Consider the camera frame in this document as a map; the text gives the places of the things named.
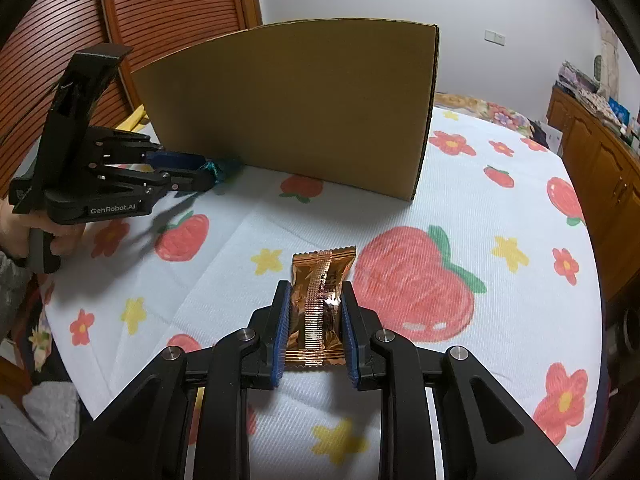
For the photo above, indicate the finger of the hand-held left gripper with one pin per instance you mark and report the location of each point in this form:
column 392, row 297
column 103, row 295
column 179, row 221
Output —
column 192, row 180
column 177, row 161

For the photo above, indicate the brown cardboard box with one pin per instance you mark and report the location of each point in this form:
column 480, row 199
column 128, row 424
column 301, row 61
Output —
column 300, row 110

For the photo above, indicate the dark blue cloth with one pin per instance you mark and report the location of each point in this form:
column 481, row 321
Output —
column 539, row 135

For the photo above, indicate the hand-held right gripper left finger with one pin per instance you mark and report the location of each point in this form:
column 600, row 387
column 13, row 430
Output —
column 281, row 335

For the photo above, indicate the grey cloth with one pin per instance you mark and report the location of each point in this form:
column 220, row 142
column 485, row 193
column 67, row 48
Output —
column 45, row 420

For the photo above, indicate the floral blanket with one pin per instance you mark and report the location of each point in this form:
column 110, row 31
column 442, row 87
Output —
column 490, row 110

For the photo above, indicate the teal snack packet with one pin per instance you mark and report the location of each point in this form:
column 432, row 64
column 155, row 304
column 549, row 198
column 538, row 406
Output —
column 225, row 167

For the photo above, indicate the copper foil snack packet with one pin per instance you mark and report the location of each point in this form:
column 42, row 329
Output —
column 320, row 280

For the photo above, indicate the wooden slatted wardrobe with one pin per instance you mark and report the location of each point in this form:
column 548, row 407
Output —
column 150, row 5

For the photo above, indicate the pale curtain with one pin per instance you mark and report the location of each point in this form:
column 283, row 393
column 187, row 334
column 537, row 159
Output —
column 609, row 55

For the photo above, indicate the wooden cabinet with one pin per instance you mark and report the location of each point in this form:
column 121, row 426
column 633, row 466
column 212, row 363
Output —
column 595, row 170

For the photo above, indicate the floral cloth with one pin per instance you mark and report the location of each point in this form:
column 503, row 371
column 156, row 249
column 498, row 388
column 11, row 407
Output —
column 40, row 335

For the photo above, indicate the person's left hand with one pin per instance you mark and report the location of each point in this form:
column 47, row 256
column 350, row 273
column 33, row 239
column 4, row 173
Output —
column 12, row 235

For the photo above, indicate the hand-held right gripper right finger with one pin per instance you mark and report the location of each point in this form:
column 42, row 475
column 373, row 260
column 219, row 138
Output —
column 349, row 342

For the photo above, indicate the floral tablecloth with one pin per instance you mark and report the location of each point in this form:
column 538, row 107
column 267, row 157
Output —
column 450, row 240

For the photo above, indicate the clutter of small boxes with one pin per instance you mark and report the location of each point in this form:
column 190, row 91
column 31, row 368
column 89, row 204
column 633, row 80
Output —
column 600, row 100

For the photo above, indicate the white wall switch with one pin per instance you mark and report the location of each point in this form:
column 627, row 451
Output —
column 494, row 36

